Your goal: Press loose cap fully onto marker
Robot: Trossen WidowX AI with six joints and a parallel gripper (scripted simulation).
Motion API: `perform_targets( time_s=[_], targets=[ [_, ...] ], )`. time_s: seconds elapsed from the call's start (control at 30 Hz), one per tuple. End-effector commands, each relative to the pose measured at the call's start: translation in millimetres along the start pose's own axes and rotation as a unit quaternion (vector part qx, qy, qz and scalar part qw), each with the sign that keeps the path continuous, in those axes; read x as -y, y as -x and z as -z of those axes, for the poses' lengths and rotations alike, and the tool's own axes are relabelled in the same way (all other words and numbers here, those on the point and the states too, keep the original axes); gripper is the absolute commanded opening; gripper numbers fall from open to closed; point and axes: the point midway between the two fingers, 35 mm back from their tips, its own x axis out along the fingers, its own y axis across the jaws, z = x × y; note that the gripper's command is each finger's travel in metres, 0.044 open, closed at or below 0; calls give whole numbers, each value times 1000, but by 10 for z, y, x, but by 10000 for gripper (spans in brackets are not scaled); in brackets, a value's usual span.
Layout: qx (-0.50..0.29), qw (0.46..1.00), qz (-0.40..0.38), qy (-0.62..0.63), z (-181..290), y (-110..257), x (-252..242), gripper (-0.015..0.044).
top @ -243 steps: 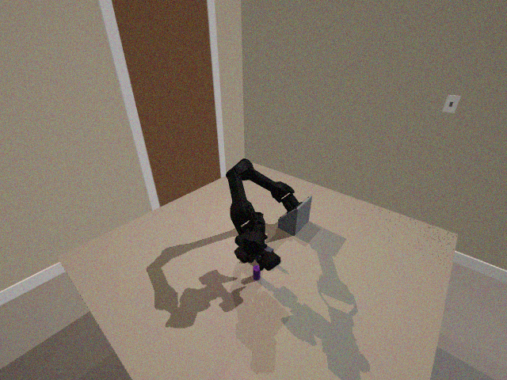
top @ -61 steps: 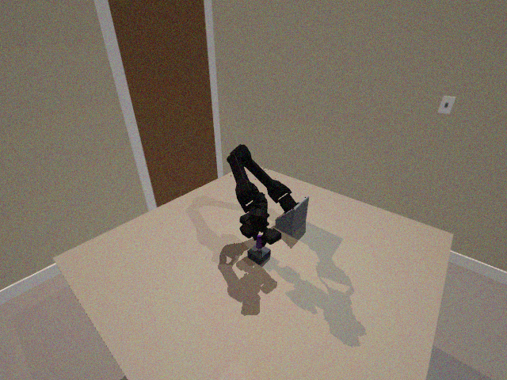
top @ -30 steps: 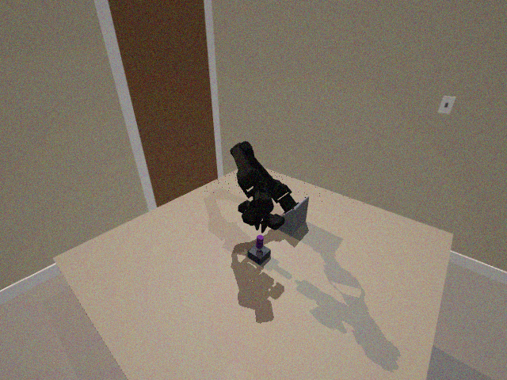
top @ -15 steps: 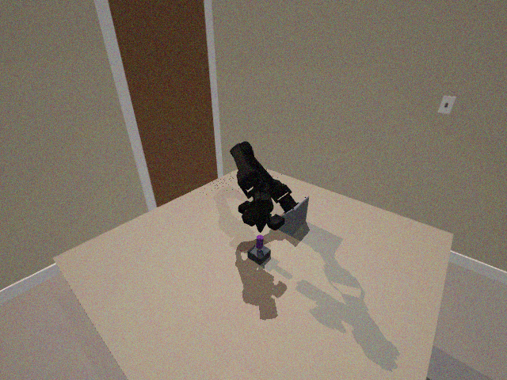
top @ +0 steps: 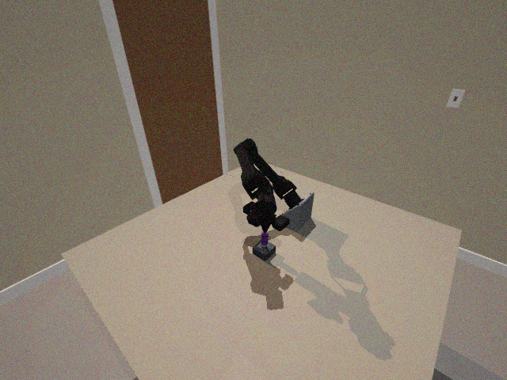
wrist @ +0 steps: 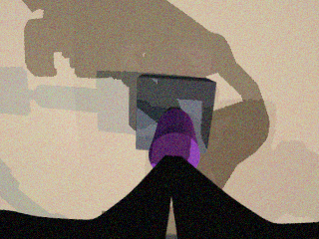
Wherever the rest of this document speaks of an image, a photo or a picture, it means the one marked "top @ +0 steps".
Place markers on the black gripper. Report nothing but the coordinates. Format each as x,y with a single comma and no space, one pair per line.
278,223

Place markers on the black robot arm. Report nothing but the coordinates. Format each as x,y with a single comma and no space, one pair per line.
252,178

